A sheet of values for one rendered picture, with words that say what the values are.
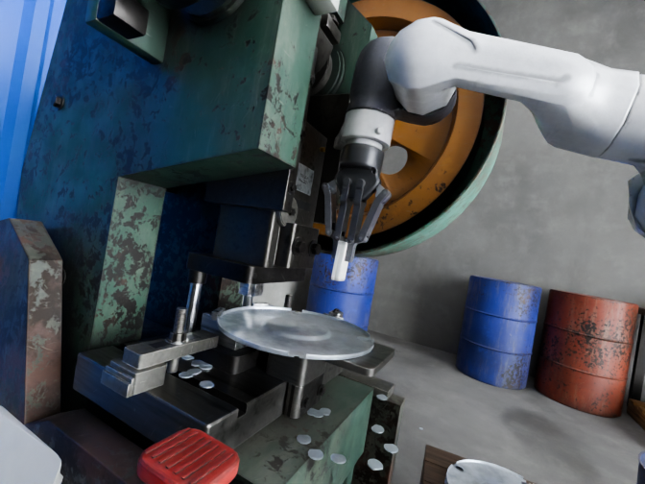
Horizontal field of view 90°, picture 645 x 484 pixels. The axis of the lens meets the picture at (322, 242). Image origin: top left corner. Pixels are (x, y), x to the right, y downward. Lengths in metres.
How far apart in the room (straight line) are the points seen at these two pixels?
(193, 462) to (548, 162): 3.92
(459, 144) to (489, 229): 2.97
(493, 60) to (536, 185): 3.48
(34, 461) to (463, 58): 0.82
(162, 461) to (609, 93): 0.61
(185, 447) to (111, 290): 0.42
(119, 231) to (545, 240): 3.67
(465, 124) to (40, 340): 0.99
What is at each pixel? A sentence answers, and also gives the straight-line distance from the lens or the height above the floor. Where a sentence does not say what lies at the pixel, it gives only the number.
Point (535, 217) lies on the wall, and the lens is 3.90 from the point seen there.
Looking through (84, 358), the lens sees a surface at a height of 0.70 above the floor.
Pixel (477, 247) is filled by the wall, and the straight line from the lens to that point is 3.84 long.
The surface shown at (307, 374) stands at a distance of 0.60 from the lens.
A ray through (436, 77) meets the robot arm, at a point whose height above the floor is 1.19.
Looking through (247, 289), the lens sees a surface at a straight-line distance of 0.66.
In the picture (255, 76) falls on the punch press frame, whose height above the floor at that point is 1.16.
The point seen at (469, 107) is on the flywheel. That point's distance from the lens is 0.95.
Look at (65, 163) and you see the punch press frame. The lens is 0.85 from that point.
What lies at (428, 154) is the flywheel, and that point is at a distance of 0.96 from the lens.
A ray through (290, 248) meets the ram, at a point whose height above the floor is 0.93.
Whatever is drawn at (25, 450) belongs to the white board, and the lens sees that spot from 0.73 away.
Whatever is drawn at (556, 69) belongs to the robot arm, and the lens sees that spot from 0.53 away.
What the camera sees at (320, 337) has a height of 0.79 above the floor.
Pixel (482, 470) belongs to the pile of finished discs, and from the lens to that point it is 1.23.
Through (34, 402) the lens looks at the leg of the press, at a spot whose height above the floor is 0.62.
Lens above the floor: 0.95
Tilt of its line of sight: level
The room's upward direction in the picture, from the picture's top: 9 degrees clockwise
